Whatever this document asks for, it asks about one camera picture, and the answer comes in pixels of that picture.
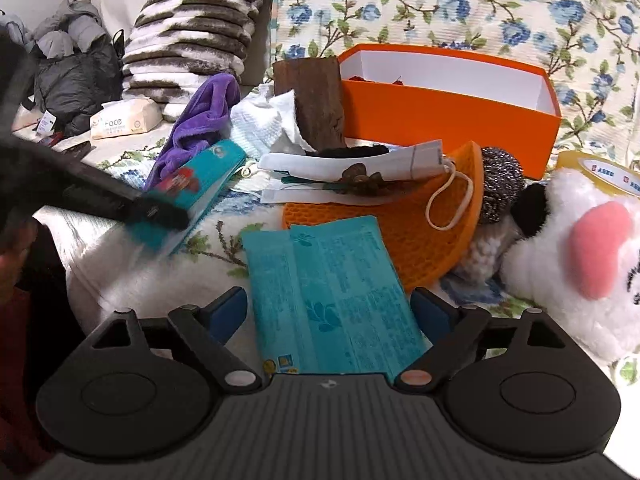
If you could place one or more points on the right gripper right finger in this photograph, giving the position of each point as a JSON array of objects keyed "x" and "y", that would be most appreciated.
[{"x": 454, "y": 334}]

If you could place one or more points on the yellow packing tape roll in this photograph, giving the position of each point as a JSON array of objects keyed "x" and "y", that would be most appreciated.
[{"x": 607, "y": 176}]

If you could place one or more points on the beige tissue pack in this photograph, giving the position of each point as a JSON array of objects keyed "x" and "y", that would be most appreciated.
[{"x": 125, "y": 118}]

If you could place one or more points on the brown wooden block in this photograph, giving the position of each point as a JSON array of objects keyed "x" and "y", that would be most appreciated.
[{"x": 317, "y": 87}]

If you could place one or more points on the steel wool scrubber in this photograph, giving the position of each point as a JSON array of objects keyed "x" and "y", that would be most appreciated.
[{"x": 503, "y": 182}]

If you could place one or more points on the floral blue bedspread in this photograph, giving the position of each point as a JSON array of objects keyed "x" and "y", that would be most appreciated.
[{"x": 588, "y": 48}]

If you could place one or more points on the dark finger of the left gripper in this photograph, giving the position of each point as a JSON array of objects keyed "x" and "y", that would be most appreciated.
[{"x": 118, "y": 201}]

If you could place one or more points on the orange cardboard box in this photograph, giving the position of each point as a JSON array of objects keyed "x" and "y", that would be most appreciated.
[{"x": 405, "y": 95}]

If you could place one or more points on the orange silicone honeycomb mat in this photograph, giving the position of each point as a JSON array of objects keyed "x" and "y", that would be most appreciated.
[{"x": 427, "y": 231}]

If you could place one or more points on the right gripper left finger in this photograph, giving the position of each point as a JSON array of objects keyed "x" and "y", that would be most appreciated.
[{"x": 203, "y": 333}]

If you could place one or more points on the white knit cloth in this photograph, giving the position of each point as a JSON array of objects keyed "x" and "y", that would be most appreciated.
[{"x": 264, "y": 122}]

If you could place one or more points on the dark grey jacket pile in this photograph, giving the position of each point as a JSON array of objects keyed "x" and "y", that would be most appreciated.
[{"x": 78, "y": 64}]

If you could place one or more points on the purple fleece cloth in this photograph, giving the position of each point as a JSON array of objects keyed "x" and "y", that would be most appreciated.
[{"x": 198, "y": 127}]

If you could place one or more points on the teal wipes packet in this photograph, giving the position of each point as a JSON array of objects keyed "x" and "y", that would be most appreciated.
[{"x": 194, "y": 188}]

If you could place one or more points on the white plush cat toy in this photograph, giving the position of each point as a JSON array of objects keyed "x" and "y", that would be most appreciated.
[{"x": 582, "y": 266}]

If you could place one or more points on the teal tissue packet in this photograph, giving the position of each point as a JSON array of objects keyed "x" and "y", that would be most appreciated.
[{"x": 327, "y": 300}]

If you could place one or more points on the black pompom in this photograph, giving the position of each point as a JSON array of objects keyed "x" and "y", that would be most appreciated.
[{"x": 530, "y": 209}]

